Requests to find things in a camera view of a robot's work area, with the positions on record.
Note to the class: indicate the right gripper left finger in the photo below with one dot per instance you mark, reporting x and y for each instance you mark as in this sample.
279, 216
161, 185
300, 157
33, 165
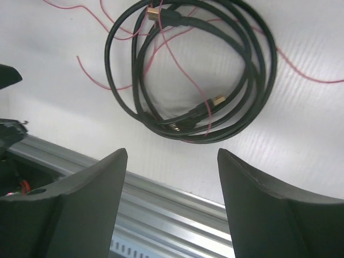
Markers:
71, 217

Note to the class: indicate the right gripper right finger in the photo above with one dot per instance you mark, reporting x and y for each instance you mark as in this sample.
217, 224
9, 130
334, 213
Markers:
271, 218

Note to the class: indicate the white slotted cable duct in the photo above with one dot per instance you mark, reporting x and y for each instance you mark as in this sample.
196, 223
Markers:
122, 248

